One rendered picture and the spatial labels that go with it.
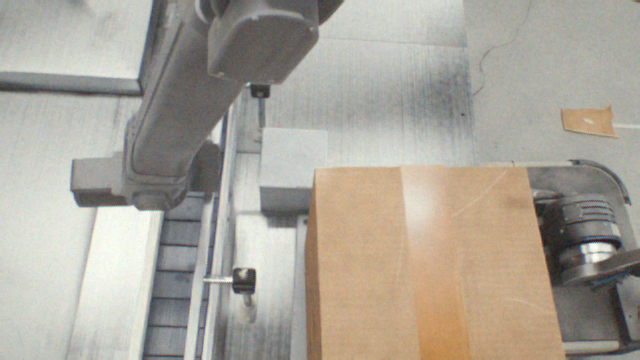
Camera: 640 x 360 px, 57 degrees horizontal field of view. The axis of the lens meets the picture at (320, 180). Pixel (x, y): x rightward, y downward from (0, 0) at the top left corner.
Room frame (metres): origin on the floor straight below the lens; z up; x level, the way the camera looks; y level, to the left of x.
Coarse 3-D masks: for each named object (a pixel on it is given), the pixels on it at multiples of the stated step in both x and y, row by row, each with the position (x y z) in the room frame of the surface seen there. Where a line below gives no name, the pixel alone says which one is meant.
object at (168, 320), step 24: (192, 192) 0.34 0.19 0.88; (216, 192) 0.35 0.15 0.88; (168, 216) 0.30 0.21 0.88; (192, 216) 0.30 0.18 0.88; (216, 216) 0.31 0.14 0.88; (168, 240) 0.26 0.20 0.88; (192, 240) 0.27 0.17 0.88; (168, 264) 0.23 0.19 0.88; (192, 264) 0.23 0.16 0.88; (168, 288) 0.19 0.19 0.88; (192, 288) 0.20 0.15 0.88; (168, 312) 0.16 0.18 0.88; (168, 336) 0.13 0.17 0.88
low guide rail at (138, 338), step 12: (156, 216) 0.28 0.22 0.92; (156, 228) 0.26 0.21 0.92; (156, 240) 0.25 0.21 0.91; (156, 252) 0.23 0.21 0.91; (144, 264) 0.21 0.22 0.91; (144, 276) 0.20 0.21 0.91; (144, 288) 0.18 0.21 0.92; (144, 300) 0.16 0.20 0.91; (144, 312) 0.15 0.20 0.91; (144, 324) 0.13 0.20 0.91; (132, 336) 0.12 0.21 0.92; (144, 336) 0.12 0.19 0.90; (132, 348) 0.10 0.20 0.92
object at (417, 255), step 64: (320, 192) 0.26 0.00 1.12; (384, 192) 0.28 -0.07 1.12; (448, 192) 0.29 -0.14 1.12; (512, 192) 0.30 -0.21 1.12; (320, 256) 0.19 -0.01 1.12; (384, 256) 0.20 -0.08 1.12; (448, 256) 0.21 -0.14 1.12; (512, 256) 0.23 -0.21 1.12; (320, 320) 0.13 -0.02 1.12; (384, 320) 0.14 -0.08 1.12; (448, 320) 0.15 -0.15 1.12; (512, 320) 0.16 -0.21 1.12
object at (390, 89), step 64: (384, 0) 0.82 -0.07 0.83; (448, 0) 0.85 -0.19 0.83; (320, 64) 0.65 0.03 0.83; (384, 64) 0.67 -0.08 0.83; (448, 64) 0.69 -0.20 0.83; (0, 128) 0.42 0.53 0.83; (64, 128) 0.44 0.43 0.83; (320, 128) 0.51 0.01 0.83; (384, 128) 0.53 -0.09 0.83; (448, 128) 0.55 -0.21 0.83; (0, 192) 0.31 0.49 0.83; (64, 192) 0.33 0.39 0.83; (256, 192) 0.38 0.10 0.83; (0, 256) 0.21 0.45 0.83; (64, 256) 0.23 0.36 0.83; (128, 256) 0.24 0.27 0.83; (256, 256) 0.27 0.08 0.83; (0, 320) 0.12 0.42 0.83; (64, 320) 0.14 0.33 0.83; (128, 320) 0.15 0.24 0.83; (256, 320) 0.18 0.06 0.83
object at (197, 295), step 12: (216, 132) 0.40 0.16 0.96; (204, 192) 0.31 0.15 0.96; (204, 204) 0.29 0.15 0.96; (204, 216) 0.28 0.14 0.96; (204, 228) 0.26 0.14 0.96; (204, 240) 0.24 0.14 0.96; (204, 252) 0.23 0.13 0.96; (204, 264) 0.21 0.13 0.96; (192, 300) 0.16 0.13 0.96; (192, 312) 0.15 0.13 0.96; (192, 324) 0.13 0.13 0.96; (192, 336) 0.12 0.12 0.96; (192, 348) 0.11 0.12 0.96
